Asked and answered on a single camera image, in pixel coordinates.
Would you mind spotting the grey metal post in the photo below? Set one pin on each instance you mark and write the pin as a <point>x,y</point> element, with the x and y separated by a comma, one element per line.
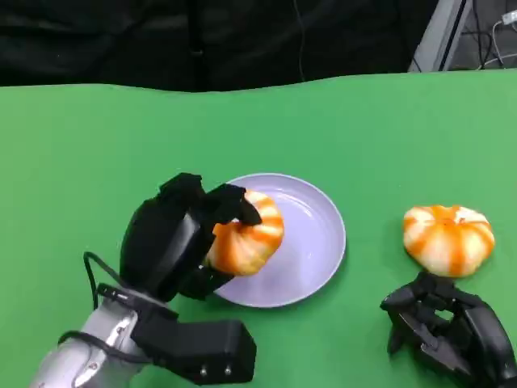
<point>436,40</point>

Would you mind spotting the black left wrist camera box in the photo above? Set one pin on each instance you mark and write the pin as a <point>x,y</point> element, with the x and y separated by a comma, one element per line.
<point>202,347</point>

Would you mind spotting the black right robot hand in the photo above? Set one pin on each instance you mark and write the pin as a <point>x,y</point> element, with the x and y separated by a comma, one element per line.
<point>480,335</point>

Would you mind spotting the orange and white bread roll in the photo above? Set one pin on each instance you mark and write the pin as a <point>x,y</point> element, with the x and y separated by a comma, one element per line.
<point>250,246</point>
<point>448,242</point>

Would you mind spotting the white plug adapter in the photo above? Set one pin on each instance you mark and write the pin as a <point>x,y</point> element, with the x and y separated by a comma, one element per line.
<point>509,17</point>

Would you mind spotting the black backdrop curtain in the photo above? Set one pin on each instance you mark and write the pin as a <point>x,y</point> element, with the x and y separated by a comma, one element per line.
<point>121,40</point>

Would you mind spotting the green table cloth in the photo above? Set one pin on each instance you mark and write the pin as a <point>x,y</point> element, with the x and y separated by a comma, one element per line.
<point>121,141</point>

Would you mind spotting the lilac plate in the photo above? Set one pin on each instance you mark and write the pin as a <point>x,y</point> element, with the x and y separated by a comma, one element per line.
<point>307,250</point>

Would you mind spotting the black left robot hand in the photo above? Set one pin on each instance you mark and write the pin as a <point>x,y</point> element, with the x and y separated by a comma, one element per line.
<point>161,242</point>

